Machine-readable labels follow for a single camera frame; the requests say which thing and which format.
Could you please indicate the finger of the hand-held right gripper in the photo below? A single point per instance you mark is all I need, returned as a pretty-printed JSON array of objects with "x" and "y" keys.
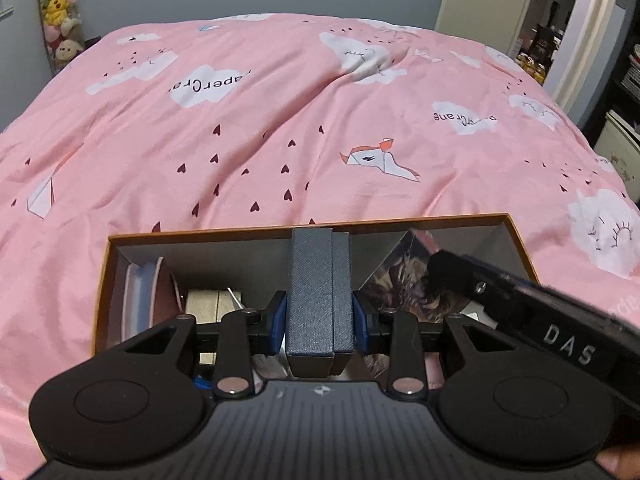
[{"x": 450, "y": 272}]

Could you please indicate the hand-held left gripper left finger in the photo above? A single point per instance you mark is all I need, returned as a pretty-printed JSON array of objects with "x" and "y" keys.
[{"x": 280, "y": 321}]

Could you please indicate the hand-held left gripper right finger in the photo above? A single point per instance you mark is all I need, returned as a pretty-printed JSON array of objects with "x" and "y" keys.
[{"x": 359, "y": 326}]

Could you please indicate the orange-edged cardboard box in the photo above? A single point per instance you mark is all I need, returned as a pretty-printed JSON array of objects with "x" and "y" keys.
[{"x": 225, "y": 255}]

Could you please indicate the person's right hand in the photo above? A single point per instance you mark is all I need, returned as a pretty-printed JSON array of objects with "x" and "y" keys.
[{"x": 622, "y": 461}]

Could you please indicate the brown small cardboard box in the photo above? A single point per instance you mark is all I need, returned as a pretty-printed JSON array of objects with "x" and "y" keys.
[{"x": 210, "y": 305}]

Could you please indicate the pink cloud-print blanket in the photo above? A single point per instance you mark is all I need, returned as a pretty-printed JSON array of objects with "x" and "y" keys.
[{"x": 250, "y": 135}]

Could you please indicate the cream storage bin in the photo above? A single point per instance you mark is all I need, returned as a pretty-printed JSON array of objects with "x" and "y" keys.
[{"x": 620, "y": 145}]

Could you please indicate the row of yellow bottles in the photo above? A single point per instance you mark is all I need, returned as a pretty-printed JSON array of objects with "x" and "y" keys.
[{"x": 531, "y": 66}]

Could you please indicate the black shelf unit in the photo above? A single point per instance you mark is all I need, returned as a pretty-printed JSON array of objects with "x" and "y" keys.
[{"x": 630, "y": 60}]

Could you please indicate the hanging column of plush toys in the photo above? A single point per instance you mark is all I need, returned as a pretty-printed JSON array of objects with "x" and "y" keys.
[{"x": 60, "y": 15}]

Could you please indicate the white door frame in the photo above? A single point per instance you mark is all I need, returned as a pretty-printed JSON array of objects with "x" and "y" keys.
[{"x": 585, "y": 35}]

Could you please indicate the wall socket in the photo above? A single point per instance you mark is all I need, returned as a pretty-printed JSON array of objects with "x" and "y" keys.
[{"x": 91, "y": 41}]

